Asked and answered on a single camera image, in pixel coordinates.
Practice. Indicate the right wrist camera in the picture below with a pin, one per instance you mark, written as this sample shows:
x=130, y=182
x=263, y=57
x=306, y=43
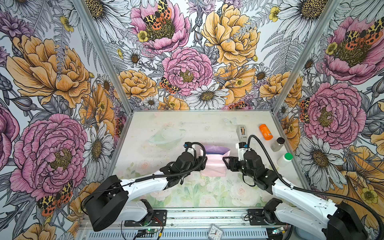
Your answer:
x=248, y=159

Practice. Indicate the purple wrapping paper sheet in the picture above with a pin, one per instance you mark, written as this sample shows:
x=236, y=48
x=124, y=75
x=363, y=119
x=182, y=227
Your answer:
x=215, y=165

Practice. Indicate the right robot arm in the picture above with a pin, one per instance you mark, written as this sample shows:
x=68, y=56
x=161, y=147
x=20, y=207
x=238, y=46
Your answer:
x=310, y=213

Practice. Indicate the small white clock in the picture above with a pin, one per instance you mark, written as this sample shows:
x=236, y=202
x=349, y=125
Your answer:
x=215, y=233

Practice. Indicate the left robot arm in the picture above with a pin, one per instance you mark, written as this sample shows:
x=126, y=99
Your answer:
x=115, y=199

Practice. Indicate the clear bottle black cap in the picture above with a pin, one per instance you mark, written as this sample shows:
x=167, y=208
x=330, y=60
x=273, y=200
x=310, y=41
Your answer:
x=278, y=144

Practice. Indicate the white bottle green cap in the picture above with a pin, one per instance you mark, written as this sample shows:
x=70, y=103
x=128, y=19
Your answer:
x=285, y=160

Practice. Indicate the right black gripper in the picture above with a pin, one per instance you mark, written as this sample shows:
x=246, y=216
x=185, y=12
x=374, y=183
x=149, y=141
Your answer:
x=231, y=163

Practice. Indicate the aluminium front rail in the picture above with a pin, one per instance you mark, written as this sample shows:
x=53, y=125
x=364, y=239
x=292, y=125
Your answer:
x=227, y=218

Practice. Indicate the orange bottle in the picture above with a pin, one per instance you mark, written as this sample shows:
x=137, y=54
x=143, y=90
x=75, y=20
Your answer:
x=267, y=135

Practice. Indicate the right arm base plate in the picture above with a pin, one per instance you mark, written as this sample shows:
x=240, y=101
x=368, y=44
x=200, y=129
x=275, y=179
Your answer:
x=260, y=217

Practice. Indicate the grey tape dispenser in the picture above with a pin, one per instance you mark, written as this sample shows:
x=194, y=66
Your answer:
x=242, y=133

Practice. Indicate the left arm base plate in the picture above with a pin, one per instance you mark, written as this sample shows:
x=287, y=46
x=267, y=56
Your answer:
x=157, y=218

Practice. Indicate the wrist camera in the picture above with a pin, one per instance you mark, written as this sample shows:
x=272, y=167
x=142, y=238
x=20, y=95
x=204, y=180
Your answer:
x=248, y=159
x=187, y=159

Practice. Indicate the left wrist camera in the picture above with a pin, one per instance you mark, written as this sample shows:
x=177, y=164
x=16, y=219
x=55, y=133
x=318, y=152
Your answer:
x=187, y=159

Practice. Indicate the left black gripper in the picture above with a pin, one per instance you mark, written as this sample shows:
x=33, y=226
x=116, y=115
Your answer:
x=198, y=162

